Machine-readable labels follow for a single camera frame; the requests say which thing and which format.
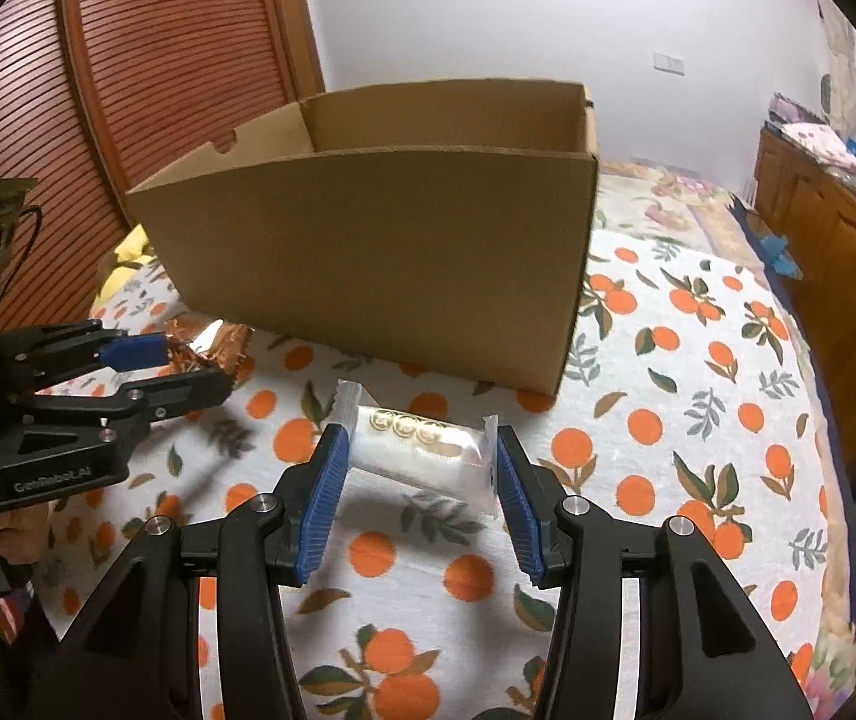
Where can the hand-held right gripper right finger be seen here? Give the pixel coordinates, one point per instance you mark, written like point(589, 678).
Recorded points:
point(521, 510)

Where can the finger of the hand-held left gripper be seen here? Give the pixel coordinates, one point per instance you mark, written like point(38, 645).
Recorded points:
point(131, 351)
point(173, 390)

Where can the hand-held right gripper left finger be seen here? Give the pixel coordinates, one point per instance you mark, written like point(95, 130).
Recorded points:
point(323, 502)

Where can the orange-brown foil snack packet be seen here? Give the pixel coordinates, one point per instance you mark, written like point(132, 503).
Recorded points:
point(218, 341)

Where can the white pillow snack packet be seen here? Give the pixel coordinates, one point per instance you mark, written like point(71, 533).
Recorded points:
point(413, 457)

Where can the brown cardboard box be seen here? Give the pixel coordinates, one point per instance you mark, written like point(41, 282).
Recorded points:
point(368, 255)

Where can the person's left hand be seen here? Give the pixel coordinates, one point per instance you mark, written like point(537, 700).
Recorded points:
point(23, 532)

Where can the yellow cloth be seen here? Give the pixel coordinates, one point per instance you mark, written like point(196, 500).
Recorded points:
point(124, 259)

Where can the orange-print blanket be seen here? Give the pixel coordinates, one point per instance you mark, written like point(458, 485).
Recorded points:
point(660, 390)

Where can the wooden louvered wardrobe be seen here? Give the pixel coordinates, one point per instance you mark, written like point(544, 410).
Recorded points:
point(173, 52)

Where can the floral bedspread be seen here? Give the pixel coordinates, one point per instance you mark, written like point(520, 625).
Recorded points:
point(668, 195)

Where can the small blue cloth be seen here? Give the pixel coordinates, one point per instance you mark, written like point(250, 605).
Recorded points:
point(776, 251)

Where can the wooden cabinet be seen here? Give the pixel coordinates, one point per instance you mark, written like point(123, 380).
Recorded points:
point(847, 277)

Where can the folded floral cloth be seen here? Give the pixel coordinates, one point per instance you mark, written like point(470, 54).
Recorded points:
point(810, 139)

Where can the patterned curtain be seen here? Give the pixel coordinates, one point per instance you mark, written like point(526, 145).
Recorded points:
point(840, 75)

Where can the white wall switch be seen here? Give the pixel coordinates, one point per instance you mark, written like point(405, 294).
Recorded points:
point(668, 61)

